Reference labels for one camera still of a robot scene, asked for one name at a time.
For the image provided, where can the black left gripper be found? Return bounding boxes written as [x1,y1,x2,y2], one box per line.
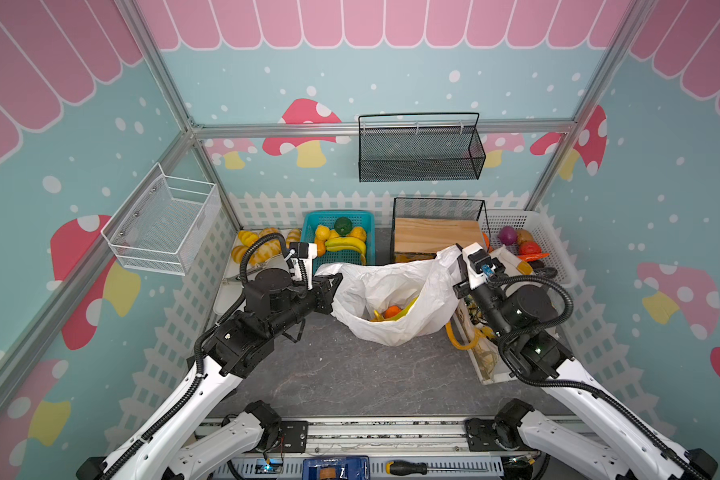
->
[268,272,344,338]

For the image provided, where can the white canvas tote bag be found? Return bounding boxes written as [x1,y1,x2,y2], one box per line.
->
[446,245,562,386]

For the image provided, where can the yellow banana bunch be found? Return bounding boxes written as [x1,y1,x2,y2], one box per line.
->
[371,298,418,323]

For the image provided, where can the orange fruit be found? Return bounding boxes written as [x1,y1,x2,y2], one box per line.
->
[382,306,402,321]

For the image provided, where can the white plastic grocery bag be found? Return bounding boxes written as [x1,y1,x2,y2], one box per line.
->
[317,246,462,347]

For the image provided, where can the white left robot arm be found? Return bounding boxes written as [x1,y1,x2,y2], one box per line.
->
[76,233,342,479]

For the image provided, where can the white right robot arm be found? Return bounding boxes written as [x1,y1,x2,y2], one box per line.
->
[449,243,718,479]

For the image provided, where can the white bread tray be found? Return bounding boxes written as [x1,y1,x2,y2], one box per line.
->
[214,230,288,315]

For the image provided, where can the dark eggplant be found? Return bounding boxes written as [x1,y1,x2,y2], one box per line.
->
[534,267,558,280]

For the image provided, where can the bread loaf pile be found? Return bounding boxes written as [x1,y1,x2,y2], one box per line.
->
[230,226,304,266]

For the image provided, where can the orange carrot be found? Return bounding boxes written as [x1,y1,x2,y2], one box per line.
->
[517,252,550,262]

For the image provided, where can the red pepper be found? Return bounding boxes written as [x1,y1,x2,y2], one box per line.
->
[518,241,543,255]

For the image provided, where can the brown potato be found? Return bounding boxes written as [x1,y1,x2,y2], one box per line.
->
[516,229,535,245]

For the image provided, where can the purple onion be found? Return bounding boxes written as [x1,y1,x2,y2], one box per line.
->
[498,225,518,246]

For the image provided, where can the yellow lemon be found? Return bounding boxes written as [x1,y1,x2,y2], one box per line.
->
[315,225,331,242]

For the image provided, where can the white plastic vegetable basket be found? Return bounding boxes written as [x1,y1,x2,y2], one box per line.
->
[479,210,578,289]

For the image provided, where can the green avocado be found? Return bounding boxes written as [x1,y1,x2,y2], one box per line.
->
[334,216,353,237]

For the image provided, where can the black mesh wooden shelf rack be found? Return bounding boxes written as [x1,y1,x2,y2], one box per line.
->
[390,197,491,263]

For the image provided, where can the black orange screwdriver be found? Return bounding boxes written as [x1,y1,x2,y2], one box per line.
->
[385,460,486,477]

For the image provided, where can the white wall wire basket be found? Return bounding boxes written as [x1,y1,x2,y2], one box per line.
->
[101,164,221,276]

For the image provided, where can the blue box on rail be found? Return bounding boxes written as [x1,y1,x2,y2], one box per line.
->
[301,456,371,480]

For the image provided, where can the black wall mesh basket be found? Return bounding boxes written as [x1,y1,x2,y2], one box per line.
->
[357,112,487,182]

